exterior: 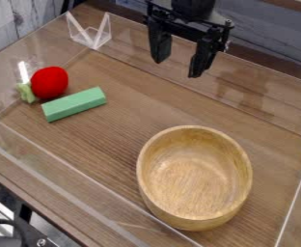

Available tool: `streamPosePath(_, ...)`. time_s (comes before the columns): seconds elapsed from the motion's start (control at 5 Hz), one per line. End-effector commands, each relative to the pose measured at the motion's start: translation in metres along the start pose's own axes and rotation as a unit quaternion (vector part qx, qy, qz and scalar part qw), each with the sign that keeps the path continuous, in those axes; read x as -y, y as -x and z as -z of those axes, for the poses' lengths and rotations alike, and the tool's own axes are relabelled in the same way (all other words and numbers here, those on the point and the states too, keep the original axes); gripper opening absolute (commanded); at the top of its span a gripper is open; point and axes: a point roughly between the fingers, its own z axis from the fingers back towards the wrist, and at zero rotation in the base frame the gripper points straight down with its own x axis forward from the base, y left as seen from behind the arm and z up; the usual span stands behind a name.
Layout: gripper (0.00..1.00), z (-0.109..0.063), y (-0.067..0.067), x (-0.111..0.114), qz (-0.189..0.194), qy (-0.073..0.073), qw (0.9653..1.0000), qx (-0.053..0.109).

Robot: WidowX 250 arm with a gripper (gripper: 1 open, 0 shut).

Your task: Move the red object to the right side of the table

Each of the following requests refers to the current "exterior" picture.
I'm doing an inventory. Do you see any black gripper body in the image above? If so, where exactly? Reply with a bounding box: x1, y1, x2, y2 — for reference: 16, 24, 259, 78
146, 0, 235, 30

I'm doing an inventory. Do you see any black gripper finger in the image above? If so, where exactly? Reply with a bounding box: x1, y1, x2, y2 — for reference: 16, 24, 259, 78
148, 17, 172, 64
188, 28, 230, 78

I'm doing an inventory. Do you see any green foam block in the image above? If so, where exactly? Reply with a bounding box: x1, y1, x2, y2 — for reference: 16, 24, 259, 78
42, 87, 107, 123

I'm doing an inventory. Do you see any wooden bowl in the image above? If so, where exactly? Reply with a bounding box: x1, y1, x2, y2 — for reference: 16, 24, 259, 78
136, 125, 252, 232

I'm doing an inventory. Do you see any black metal table leg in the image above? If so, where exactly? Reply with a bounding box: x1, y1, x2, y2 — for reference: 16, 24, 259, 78
15, 202, 59, 247

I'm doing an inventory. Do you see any clear acrylic corner bracket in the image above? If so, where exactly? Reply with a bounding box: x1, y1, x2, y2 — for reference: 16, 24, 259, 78
66, 12, 112, 50

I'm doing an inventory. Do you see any clear acrylic front wall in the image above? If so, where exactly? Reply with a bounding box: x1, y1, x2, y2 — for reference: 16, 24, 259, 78
0, 122, 203, 247

